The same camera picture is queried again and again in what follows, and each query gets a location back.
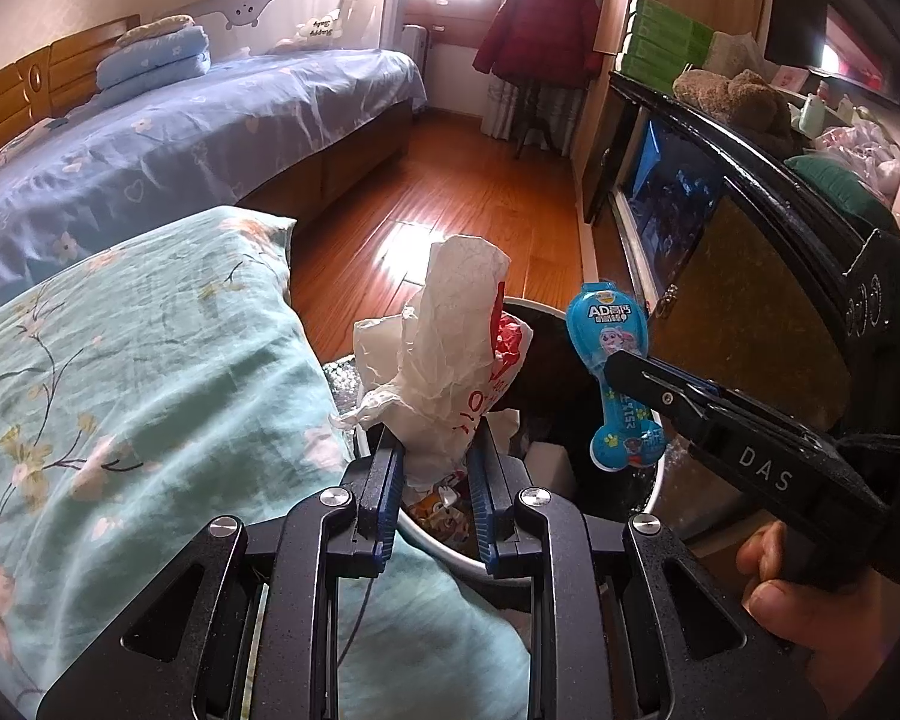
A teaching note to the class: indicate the folded light blue quilt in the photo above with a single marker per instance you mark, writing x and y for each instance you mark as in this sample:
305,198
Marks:
154,60

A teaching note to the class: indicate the dark red jacket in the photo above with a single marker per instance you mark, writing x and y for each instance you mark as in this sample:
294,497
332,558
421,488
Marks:
540,30

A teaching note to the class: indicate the black wall television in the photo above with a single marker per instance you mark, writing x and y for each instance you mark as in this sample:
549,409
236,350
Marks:
840,37

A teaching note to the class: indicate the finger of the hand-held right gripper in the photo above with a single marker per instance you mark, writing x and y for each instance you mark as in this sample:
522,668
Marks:
660,386

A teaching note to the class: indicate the pink card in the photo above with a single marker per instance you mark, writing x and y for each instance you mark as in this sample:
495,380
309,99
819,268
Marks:
790,77

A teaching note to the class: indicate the teal floral bedsheet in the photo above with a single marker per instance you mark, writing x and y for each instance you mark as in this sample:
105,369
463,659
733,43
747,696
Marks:
157,390

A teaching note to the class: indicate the wooden headboard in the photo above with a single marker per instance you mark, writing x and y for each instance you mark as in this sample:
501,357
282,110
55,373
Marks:
45,75

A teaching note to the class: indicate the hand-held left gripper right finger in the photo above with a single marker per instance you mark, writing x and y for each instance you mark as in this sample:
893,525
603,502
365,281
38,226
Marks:
484,502

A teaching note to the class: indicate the black coat stand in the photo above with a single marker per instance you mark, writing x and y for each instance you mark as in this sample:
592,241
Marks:
540,124

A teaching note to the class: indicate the white round bin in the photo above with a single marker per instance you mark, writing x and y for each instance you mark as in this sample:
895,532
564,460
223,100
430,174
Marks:
544,375

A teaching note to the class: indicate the small yellow-green pillow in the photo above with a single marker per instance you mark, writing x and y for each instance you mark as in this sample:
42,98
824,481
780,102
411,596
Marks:
157,27

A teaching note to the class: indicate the light green bottle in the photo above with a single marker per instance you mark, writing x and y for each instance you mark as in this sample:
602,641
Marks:
811,118

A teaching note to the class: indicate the blue bone-shaped candy pack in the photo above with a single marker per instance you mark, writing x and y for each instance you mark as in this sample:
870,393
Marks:
607,322

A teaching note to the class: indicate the grey bed guard rail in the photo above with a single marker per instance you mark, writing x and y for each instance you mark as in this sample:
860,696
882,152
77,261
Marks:
277,4

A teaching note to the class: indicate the white radiator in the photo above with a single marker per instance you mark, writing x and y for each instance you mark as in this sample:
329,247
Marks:
415,49

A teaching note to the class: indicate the black glossy cabinet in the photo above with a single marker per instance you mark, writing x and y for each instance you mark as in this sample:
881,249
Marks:
765,262

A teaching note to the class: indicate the pink plastic bag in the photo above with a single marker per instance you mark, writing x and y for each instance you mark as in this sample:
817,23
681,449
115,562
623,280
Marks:
862,150

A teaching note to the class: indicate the brown teddy bear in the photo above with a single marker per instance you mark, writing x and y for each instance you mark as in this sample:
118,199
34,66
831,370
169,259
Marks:
735,105

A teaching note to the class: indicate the orange cartoon wrapper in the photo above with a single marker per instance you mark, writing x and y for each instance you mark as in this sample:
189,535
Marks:
439,514

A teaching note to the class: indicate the white red-print plastic bag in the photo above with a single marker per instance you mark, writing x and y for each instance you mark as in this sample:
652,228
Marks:
435,360

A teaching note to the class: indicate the bed with blue sheet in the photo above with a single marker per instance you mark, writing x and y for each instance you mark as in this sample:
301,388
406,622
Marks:
195,135

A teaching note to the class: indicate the flat blue patterned pillow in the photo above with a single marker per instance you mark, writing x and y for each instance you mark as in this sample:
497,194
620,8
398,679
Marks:
4,157

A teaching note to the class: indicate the dark green cushion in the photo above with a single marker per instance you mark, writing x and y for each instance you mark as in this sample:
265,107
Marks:
836,187

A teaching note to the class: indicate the person's right hand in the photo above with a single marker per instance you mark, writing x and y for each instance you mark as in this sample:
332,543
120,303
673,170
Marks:
817,615

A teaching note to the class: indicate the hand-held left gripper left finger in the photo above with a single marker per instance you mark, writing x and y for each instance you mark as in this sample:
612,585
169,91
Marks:
381,502

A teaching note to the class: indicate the stack of green boxes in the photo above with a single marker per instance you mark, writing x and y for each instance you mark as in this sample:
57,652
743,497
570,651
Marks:
664,37

